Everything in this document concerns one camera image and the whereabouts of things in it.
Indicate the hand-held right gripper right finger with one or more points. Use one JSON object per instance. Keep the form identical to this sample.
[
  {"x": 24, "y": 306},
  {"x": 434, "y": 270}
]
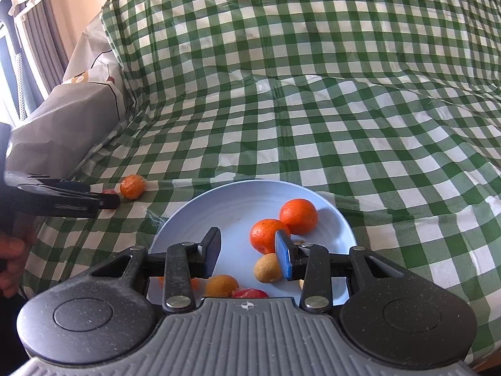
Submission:
[{"x": 283, "y": 258}]

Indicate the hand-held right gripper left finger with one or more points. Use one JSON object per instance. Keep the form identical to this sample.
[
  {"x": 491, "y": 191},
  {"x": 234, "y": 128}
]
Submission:
[{"x": 211, "y": 254}]

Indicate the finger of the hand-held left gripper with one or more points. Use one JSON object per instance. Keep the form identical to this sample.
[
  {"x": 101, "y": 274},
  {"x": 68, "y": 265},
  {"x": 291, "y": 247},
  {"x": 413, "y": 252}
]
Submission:
[
  {"x": 103, "y": 201},
  {"x": 58, "y": 188}
]

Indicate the small red apple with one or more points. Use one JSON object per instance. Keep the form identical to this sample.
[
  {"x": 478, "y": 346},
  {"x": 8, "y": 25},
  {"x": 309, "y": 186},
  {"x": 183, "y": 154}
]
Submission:
[
  {"x": 250, "y": 293},
  {"x": 109, "y": 192}
]

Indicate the yellow-brown potato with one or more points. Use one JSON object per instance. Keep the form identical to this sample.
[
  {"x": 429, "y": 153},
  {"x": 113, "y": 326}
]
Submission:
[{"x": 266, "y": 268}]

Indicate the orange mandarin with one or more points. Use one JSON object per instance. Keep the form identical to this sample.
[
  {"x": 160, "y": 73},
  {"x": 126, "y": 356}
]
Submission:
[
  {"x": 270, "y": 233},
  {"x": 298, "y": 216},
  {"x": 132, "y": 186}
]

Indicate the yellow apricot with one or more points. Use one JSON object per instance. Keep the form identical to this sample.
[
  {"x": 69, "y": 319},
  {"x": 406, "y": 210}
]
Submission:
[{"x": 222, "y": 285}]

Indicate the small mandarin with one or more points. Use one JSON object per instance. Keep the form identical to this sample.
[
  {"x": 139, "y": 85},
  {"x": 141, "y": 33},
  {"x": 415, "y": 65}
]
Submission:
[{"x": 195, "y": 283}]

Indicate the light blue plate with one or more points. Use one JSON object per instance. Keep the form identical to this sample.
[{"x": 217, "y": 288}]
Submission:
[{"x": 235, "y": 211}]

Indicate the person's left hand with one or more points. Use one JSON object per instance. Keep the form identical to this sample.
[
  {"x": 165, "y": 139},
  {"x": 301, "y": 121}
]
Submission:
[{"x": 13, "y": 260}]

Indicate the white printed pillow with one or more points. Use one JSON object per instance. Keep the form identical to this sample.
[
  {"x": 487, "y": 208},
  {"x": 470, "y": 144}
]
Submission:
[{"x": 98, "y": 62}]

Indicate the grey curtain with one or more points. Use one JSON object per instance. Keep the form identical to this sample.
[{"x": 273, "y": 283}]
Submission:
[{"x": 51, "y": 27}]

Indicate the green checkered cloth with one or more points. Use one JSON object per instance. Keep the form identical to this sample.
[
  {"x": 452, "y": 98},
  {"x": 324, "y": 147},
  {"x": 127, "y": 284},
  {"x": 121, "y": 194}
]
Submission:
[{"x": 305, "y": 98}]

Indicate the white drying rack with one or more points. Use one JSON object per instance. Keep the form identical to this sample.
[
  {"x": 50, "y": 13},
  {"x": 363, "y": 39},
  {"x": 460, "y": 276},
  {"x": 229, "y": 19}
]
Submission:
[{"x": 27, "y": 4}]

